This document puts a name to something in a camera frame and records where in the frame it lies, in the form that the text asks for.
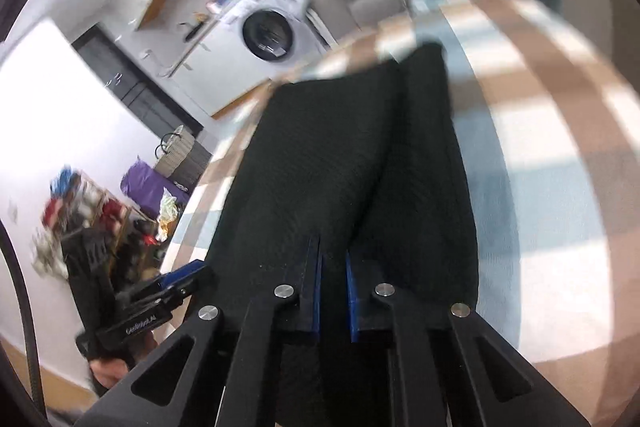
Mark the black knit sweater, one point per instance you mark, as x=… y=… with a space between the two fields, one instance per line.
x=325 y=157

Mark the white base cabinet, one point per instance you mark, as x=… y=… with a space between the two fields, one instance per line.
x=220 y=77

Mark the checked tablecloth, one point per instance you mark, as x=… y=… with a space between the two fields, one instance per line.
x=540 y=132

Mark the person's left hand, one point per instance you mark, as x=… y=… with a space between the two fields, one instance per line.
x=107 y=372

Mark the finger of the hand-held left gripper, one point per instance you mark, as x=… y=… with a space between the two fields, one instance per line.
x=150 y=296
x=185 y=274

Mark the woven laundry basket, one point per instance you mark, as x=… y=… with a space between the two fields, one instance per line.
x=180 y=157

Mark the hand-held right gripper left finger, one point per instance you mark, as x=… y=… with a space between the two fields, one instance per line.
x=316 y=297

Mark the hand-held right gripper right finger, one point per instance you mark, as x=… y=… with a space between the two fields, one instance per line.
x=352 y=302

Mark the black glass door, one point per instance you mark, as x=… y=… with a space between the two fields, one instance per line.
x=135 y=82

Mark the purple bag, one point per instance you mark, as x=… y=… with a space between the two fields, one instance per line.
x=145 y=187

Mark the white washing machine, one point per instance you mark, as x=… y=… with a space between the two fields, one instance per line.
x=302 y=57

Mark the grey sofa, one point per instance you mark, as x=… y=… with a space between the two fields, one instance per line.
x=370 y=7

